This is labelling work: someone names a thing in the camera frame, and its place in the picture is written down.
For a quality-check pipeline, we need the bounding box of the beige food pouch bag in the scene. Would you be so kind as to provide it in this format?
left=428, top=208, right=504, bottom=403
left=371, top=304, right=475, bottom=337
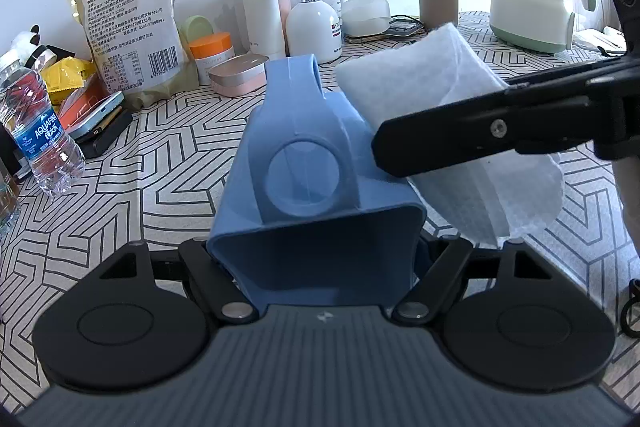
left=68, top=0, right=198, bottom=110

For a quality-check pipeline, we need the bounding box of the silver blue phone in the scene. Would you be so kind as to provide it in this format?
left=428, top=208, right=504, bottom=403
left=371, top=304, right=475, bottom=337
left=66, top=91, right=125, bottom=139

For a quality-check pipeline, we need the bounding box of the white cleaning cloth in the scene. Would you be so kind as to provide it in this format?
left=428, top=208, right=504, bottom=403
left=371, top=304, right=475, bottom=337
left=335, top=24, right=564, bottom=247

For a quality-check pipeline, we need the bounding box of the panda figurine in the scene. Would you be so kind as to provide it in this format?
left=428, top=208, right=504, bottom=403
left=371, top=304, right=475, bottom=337
left=11, top=25, right=58, bottom=70

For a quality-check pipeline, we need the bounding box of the black flat case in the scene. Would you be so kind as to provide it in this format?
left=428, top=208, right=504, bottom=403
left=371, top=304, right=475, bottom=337
left=77, top=107, right=132, bottom=159

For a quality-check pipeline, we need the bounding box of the Aquafina water bottle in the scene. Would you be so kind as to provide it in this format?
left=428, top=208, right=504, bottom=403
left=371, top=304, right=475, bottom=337
left=1, top=50, right=85, bottom=197

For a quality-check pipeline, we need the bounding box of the pink compact case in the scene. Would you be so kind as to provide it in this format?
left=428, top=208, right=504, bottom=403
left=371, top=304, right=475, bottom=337
left=208, top=53, right=269, bottom=98

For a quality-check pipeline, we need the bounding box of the white pump lotion bottle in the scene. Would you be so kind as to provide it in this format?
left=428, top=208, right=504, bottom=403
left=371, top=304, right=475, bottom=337
left=285, top=0, right=343, bottom=64

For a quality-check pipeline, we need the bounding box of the green lid jar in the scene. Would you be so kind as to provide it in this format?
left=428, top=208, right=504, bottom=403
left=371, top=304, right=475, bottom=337
left=179, top=15, right=215, bottom=46

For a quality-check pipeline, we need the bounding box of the orange lid jar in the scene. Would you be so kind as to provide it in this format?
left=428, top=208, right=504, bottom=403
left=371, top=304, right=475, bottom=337
left=189, top=32, right=235, bottom=86

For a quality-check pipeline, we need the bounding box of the person hand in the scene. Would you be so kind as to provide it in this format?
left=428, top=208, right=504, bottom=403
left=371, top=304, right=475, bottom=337
left=613, top=156, right=640, bottom=255

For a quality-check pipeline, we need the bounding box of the white squeeze tube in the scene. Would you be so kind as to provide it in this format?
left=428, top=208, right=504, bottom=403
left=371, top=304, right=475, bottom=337
left=243, top=0, right=285, bottom=60

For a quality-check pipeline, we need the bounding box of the blue plastic container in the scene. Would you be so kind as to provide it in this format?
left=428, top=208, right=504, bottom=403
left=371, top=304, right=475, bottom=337
left=207, top=55, right=426, bottom=312

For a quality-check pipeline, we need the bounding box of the yellow snack packet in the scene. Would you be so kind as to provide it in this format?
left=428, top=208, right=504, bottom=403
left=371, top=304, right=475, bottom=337
left=41, top=57, right=96, bottom=105

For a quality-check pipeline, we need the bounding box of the white round humidifier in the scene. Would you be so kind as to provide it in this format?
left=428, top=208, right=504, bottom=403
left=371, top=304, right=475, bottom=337
left=342, top=0, right=390, bottom=38

